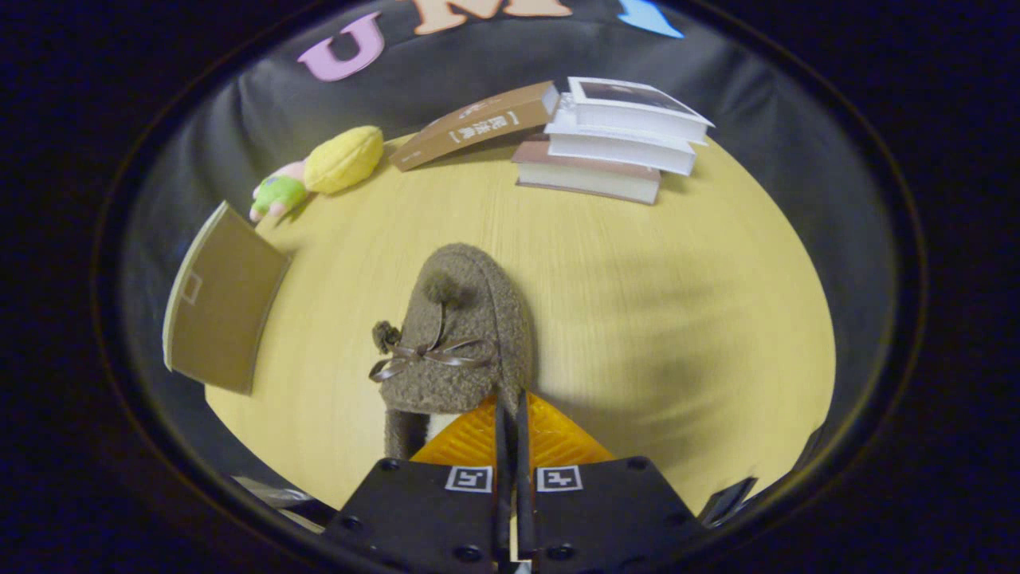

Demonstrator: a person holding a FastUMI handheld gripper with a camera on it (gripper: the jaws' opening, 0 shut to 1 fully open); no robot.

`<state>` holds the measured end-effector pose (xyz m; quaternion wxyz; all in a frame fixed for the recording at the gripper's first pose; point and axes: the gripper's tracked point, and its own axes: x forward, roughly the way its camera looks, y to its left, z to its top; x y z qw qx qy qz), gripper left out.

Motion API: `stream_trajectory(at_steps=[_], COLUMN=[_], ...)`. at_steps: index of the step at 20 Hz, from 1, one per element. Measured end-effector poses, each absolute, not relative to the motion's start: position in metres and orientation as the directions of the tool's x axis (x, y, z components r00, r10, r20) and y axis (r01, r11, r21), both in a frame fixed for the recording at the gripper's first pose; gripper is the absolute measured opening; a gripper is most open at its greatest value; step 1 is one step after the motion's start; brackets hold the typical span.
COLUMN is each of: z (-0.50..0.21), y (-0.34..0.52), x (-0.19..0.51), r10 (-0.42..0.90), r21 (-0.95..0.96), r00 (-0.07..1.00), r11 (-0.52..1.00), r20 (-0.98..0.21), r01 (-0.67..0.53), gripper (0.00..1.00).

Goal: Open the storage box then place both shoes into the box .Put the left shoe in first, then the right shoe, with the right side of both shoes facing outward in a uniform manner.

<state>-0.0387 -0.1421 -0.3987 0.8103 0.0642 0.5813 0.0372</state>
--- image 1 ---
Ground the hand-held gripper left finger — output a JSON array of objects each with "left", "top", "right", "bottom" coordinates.
[{"left": 323, "top": 403, "right": 515, "bottom": 574}]

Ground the brown beige storage box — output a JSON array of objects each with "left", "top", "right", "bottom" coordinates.
[{"left": 163, "top": 201, "right": 292, "bottom": 396}]

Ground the plain white book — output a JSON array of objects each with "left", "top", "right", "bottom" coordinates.
[{"left": 544, "top": 94, "right": 698, "bottom": 177}]

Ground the pale grey object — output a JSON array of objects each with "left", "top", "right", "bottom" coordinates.
[{"left": 231, "top": 476, "right": 339, "bottom": 531}]

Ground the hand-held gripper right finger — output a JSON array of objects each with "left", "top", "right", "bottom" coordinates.
[{"left": 514, "top": 389, "right": 706, "bottom": 574}]

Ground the pink plush doll yellow hat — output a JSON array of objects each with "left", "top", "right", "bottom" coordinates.
[{"left": 249, "top": 125, "right": 385, "bottom": 224}]

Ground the black bar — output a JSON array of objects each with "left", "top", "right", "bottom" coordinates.
[{"left": 700, "top": 476, "right": 758, "bottom": 529}]

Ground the brown fuzzy shoe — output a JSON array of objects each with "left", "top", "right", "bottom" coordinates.
[{"left": 368, "top": 243, "right": 535, "bottom": 461}]

